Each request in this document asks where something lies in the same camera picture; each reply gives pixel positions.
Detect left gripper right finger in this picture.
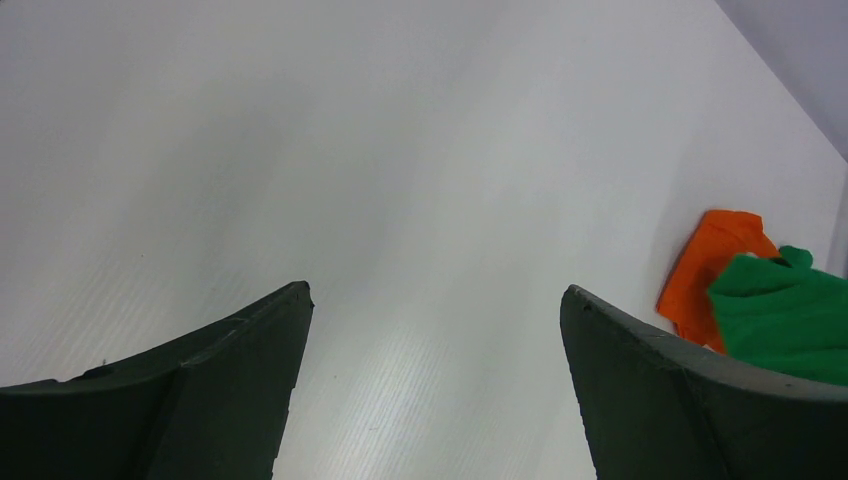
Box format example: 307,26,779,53
560,285,847,479

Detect green t shirt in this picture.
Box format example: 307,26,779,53
707,245,847,386

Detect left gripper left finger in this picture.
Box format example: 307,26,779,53
1,281,314,479

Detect orange t shirt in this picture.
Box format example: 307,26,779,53
656,209,778,354

